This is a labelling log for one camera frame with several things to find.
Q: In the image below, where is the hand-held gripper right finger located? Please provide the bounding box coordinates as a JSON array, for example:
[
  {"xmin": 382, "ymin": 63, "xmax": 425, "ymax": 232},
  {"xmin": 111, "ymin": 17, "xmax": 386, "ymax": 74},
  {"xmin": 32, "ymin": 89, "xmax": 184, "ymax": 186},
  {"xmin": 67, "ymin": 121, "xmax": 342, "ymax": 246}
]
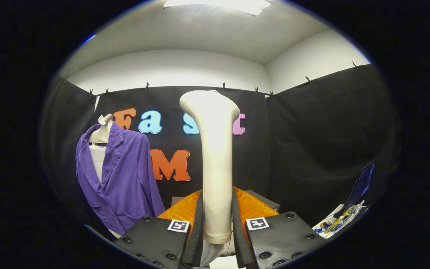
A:
[{"xmin": 231, "ymin": 186, "xmax": 327, "ymax": 269}]

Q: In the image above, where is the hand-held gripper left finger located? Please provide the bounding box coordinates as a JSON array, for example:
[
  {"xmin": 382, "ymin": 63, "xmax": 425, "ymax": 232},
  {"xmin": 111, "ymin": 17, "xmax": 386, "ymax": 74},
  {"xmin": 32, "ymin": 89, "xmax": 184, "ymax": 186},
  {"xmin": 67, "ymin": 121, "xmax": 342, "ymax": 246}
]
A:
[{"xmin": 113, "ymin": 189, "xmax": 204, "ymax": 269}]

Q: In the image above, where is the white garment steamer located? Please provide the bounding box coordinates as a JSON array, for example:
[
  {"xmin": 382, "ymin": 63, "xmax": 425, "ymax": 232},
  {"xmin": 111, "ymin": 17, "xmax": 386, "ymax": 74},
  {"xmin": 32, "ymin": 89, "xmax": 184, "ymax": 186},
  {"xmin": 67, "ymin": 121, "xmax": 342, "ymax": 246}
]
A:
[{"xmin": 180, "ymin": 90, "xmax": 240, "ymax": 268}]

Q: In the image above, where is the purple ribbed jacket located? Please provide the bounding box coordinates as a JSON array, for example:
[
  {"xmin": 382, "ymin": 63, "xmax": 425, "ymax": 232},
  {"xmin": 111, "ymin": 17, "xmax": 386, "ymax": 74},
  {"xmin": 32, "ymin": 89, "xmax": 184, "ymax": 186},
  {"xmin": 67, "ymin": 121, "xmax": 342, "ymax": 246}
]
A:
[{"xmin": 75, "ymin": 121, "xmax": 166, "ymax": 236}]

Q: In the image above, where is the white clothes hanger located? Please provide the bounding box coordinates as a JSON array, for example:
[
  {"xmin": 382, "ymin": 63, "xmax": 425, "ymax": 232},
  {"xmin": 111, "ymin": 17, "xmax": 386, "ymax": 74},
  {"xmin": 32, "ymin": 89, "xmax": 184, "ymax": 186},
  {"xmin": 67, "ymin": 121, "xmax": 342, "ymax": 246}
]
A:
[{"xmin": 89, "ymin": 114, "xmax": 114, "ymax": 144}]

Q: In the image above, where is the white paper sheet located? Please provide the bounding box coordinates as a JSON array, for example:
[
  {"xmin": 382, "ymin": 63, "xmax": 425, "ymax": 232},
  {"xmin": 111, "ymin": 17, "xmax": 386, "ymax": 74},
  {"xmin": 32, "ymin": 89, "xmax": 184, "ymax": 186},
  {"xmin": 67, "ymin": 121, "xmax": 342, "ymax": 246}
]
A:
[{"xmin": 209, "ymin": 255, "xmax": 245, "ymax": 269}]

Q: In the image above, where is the grey cabinet with drawers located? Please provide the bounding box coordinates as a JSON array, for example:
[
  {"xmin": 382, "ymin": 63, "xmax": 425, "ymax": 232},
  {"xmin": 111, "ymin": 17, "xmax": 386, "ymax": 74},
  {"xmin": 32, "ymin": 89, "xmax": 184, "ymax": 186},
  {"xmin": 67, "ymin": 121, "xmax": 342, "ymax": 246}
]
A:
[{"xmin": 170, "ymin": 189, "xmax": 281, "ymax": 258}]

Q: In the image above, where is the white tray of tools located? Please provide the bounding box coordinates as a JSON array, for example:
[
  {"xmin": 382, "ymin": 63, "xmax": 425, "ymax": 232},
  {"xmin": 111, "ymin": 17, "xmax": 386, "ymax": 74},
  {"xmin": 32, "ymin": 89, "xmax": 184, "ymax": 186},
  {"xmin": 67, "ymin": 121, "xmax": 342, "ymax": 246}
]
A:
[{"xmin": 312, "ymin": 202, "xmax": 368, "ymax": 239}]

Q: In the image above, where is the dark monitor screen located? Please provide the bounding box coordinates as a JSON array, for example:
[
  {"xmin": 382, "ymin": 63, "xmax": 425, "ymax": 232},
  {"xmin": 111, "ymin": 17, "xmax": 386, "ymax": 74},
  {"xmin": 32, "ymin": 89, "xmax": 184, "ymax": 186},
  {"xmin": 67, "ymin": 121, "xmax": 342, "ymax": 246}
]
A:
[{"xmin": 344, "ymin": 160, "xmax": 377, "ymax": 217}]

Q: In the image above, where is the row of black clips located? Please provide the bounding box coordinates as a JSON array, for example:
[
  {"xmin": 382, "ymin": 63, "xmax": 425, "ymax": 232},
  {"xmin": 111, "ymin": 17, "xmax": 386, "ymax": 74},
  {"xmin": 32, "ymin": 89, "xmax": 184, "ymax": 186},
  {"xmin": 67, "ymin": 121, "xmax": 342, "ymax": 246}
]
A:
[{"xmin": 64, "ymin": 61, "xmax": 361, "ymax": 98}]

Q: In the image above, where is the ceiling light panel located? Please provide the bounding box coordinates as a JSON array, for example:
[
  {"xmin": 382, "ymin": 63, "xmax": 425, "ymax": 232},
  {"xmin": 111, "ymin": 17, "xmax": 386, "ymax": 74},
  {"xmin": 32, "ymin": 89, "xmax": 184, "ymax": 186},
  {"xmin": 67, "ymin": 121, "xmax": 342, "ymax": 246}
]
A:
[{"xmin": 163, "ymin": 0, "xmax": 272, "ymax": 16}]

